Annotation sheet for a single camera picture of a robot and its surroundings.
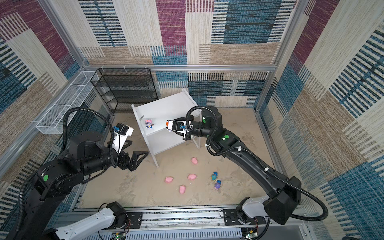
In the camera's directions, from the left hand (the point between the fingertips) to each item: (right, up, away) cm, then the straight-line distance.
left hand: (139, 145), depth 58 cm
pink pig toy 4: (+7, -23, +27) cm, 36 cm away
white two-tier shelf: (+1, +12, +15) cm, 19 cm away
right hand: (+11, +9, +5) cm, 15 cm away
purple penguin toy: (+34, -25, +25) cm, 49 cm away
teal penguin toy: (+32, -21, +27) cm, 47 cm away
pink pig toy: (+21, -14, +34) cm, 42 cm away
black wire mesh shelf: (-28, +36, +50) cm, 68 cm away
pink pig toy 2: (+20, -21, +27) cm, 40 cm away
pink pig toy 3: (+14, -27, +24) cm, 39 cm away
